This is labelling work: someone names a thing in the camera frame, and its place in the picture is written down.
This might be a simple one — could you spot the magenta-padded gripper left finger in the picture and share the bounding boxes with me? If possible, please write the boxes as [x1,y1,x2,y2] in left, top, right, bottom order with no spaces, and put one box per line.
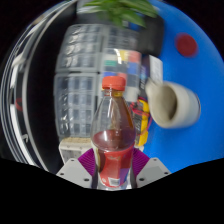
[55,148,98,189]

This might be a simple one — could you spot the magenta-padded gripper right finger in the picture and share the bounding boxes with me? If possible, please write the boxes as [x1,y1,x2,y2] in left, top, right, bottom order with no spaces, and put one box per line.
[130,147,172,188]

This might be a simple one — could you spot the clear red-capped drink bottle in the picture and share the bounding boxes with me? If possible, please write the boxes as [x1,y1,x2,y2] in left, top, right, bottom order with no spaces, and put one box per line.
[90,75,137,191]

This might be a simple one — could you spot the beige ceramic cup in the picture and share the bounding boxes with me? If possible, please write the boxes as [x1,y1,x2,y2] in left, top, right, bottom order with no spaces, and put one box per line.
[144,78,202,129]

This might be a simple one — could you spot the black and white carton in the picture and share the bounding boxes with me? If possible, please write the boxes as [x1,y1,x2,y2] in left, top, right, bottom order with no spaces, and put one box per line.
[148,54,164,84]

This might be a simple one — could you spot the clear organiser box coloured parts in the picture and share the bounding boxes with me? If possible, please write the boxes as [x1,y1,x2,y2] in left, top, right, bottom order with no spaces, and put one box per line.
[101,48,143,101]

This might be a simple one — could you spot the flat round red coaster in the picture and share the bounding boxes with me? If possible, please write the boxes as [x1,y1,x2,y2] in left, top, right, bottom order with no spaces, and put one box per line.
[174,32,199,58]

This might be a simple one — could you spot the black flat case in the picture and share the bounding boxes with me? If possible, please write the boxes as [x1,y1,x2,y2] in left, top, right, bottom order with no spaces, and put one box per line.
[139,16,164,56]

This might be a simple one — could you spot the potted green plant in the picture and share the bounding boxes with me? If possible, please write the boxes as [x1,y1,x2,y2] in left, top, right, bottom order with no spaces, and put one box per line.
[83,0,159,28]

